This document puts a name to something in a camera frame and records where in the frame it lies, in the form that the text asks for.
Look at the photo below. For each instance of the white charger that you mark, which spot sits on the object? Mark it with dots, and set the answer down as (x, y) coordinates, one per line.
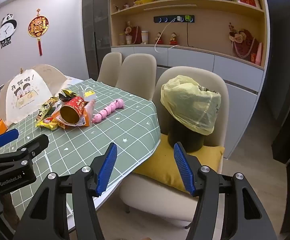
(179, 18)

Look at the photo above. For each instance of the red snack can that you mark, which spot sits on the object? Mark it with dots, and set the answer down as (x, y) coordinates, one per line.
(72, 110)

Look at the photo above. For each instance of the yellow cushion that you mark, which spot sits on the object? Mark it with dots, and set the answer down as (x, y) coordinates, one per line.
(160, 165)

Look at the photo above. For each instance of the green checked tablecloth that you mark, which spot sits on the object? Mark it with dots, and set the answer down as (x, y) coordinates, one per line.
(105, 135)

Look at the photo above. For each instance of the pink caterpillar toy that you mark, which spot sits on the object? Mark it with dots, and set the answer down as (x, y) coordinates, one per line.
(107, 110)

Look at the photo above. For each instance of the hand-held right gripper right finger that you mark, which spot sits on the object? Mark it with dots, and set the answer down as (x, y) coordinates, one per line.
(183, 170)

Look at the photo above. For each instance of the black box unit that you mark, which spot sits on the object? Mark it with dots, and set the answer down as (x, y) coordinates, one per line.
(287, 135)

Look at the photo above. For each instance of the small flower bag ornament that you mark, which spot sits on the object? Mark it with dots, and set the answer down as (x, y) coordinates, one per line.
(133, 33)

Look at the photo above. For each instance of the large flower bag ornament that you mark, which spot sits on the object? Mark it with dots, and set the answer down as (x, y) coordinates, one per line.
(245, 42)

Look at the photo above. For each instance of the orange snack packet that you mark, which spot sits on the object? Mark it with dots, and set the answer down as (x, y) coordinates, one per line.
(83, 123)

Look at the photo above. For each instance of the green charger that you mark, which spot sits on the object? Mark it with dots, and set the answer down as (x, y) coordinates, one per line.
(188, 19)

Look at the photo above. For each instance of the black power strip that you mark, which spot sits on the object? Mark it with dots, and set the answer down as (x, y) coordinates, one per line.
(170, 19)

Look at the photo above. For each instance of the black bin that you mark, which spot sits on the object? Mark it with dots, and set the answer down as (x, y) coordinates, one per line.
(182, 140)

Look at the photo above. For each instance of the two small red figurines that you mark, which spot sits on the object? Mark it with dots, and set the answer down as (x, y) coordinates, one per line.
(164, 31)

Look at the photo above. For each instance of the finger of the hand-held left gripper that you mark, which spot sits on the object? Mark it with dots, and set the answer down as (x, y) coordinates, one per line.
(6, 136)
(35, 145)

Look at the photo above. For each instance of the printed mesh food cover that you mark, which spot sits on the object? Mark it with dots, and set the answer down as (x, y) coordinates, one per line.
(25, 97)

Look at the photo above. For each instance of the yellow snack packet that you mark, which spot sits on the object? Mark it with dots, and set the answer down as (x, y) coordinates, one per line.
(46, 123)

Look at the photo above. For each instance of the beige chair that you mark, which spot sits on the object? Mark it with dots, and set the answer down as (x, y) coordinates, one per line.
(110, 67)
(160, 202)
(137, 75)

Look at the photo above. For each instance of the pink snack packet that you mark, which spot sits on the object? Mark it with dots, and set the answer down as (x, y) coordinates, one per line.
(90, 108)

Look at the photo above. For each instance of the panda wall clock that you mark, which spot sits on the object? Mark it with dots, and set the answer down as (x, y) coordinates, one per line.
(7, 30)

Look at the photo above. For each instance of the red gold figurine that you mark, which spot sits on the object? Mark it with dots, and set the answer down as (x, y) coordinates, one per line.
(159, 38)
(173, 38)

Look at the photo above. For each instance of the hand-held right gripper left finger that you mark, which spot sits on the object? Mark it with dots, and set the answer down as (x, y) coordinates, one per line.
(107, 170)

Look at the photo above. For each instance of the long yellow black wrapper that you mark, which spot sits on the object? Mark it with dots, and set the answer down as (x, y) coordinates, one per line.
(47, 107)

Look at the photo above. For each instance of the yellow plastic bag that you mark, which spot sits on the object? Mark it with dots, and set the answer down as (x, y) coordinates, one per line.
(185, 100)

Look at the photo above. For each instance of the small red box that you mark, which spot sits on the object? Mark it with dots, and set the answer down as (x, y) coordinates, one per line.
(253, 58)

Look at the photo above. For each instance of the wooden shelf cabinet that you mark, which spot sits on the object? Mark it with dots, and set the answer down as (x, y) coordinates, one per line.
(210, 30)

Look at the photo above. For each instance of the dark green wrapper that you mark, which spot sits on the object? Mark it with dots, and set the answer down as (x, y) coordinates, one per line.
(67, 95)

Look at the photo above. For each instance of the small white basket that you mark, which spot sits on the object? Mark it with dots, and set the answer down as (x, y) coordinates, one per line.
(89, 95)

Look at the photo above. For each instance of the red round wall ornament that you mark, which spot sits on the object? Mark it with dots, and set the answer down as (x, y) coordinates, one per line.
(38, 27)

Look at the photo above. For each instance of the white lidded cup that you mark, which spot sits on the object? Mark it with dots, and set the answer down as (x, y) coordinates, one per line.
(145, 37)

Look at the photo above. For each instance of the plastic jar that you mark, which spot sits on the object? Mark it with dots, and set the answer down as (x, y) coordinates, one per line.
(122, 39)

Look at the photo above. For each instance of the dark glass door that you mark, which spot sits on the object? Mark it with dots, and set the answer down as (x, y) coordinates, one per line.
(95, 30)

